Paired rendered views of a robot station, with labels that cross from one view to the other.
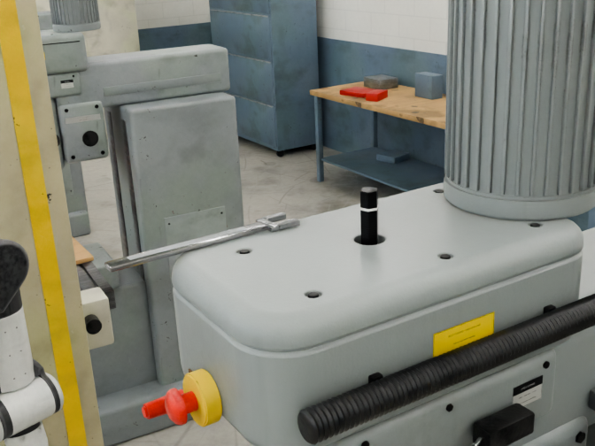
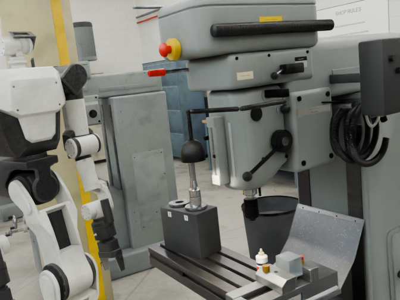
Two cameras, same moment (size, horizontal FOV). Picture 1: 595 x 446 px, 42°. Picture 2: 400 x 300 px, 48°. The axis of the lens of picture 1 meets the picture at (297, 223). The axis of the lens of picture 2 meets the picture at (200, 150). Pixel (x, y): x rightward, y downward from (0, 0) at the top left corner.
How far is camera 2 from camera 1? 80 cm
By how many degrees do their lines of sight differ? 11
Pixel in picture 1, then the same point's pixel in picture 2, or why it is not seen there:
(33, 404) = (89, 141)
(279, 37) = (183, 97)
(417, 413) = (256, 53)
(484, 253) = not seen: outside the picture
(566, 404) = (319, 78)
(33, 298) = (71, 169)
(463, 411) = (274, 59)
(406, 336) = (248, 13)
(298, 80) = (195, 119)
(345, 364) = (226, 16)
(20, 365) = (83, 124)
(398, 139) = not seen: hidden behind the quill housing
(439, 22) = not seen: hidden behind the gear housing
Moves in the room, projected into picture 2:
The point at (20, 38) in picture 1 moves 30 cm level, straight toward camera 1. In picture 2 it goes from (65, 38) to (70, 33)
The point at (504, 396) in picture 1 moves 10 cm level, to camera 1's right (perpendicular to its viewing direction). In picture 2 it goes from (291, 59) to (324, 56)
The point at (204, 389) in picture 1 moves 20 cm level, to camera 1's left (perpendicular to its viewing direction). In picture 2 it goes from (174, 40) to (102, 48)
